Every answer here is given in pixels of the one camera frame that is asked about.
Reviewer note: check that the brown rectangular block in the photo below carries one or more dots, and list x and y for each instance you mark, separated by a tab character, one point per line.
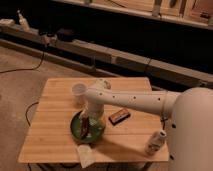
119	116

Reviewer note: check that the black device on ledge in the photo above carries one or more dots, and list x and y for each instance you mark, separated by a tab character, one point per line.
67	35

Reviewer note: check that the green plate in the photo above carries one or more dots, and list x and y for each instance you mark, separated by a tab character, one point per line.
95	130

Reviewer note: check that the wooden table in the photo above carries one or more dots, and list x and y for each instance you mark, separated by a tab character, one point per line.
49	139

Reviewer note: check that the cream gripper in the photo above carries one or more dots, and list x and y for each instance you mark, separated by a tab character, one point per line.
93	117

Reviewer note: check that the white bottle on table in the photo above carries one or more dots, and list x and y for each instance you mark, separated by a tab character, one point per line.
155	142

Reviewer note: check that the white spray bottle background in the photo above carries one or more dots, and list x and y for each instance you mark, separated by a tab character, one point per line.
23	22

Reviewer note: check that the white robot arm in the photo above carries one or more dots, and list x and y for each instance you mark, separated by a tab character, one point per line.
190	111

